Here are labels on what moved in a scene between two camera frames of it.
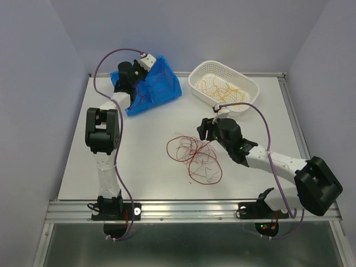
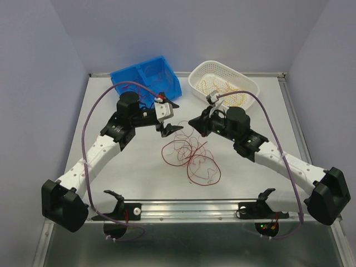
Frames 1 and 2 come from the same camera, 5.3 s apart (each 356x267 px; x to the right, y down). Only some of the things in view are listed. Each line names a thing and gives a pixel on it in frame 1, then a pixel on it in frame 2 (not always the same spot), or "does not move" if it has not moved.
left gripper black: x=137 y=64 -> x=168 y=129
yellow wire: x=224 y=94 does not move
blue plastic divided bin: x=159 y=84 does not move
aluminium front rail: x=172 y=211 does not move
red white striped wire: x=158 y=74 -> x=146 y=89
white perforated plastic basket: x=215 y=83 does not move
